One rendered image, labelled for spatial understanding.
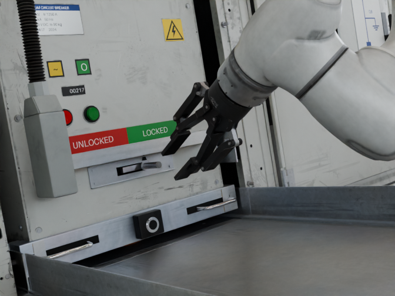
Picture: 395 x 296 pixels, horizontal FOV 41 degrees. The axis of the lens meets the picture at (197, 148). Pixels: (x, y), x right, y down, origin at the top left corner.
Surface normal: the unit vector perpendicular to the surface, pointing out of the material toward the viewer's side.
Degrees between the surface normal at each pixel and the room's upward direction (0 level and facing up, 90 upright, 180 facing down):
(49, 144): 90
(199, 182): 90
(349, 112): 105
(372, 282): 0
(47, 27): 90
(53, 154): 90
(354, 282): 0
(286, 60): 115
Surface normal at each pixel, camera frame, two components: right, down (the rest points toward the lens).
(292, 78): -0.51, 0.60
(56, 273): -0.75, 0.16
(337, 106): -0.40, 0.32
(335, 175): 0.64, -0.07
